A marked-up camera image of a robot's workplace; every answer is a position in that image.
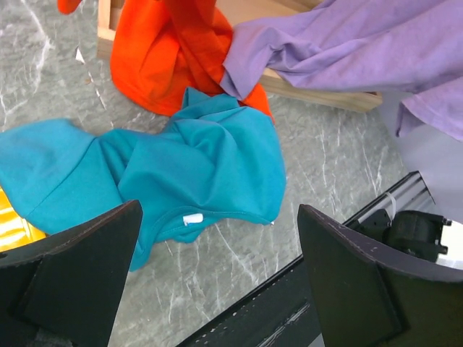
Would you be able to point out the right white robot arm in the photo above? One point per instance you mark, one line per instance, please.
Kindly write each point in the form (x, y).
(426, 236)

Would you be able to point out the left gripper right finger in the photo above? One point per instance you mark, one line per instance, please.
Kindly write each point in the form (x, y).
(369, 294)

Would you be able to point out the yellow plastic tray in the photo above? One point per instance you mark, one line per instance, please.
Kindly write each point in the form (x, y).
(15, 231)

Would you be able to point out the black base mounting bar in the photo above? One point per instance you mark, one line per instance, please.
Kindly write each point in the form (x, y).
(281, 311)

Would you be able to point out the wooden clothes rack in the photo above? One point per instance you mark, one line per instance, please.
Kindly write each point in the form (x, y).
(109, 12)

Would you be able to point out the orange t shirt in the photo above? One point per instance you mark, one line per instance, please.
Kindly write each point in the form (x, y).
(163, 47)

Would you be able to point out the teal t shirt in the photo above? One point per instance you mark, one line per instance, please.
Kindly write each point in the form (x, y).
(214, 159)

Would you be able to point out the lilac t shirt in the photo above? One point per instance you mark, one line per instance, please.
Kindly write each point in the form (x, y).
(414, 47)

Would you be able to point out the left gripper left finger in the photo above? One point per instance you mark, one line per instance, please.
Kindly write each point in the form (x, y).
(69, 284)

